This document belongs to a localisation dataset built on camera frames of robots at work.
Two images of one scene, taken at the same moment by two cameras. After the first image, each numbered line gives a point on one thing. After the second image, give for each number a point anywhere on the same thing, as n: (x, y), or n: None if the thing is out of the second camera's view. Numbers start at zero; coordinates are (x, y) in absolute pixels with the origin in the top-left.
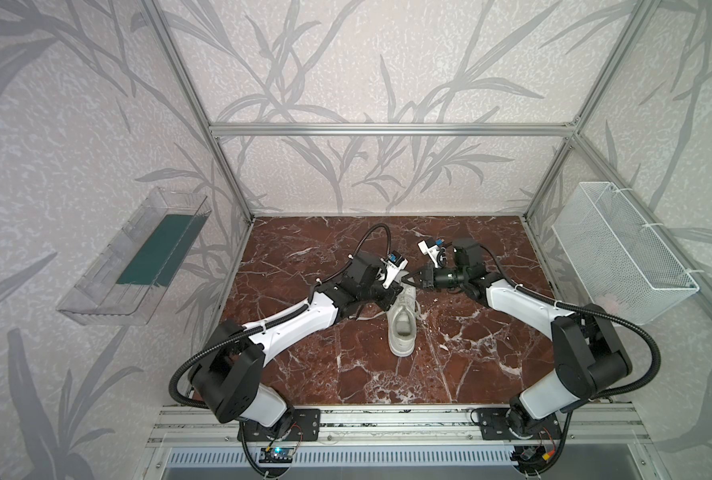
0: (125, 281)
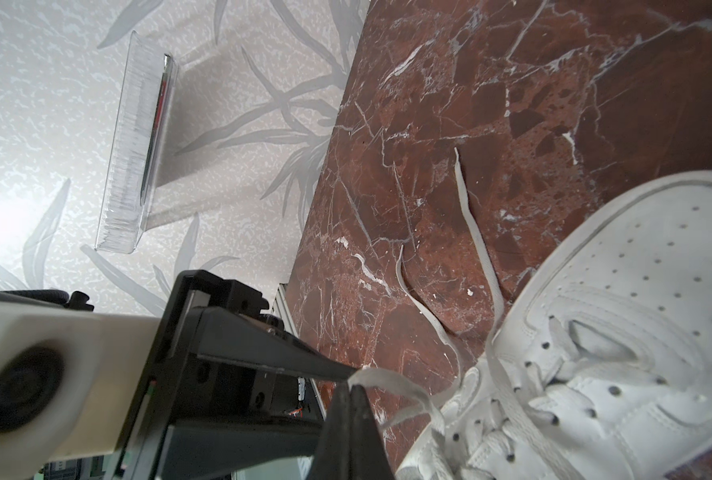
0: (138, 146)
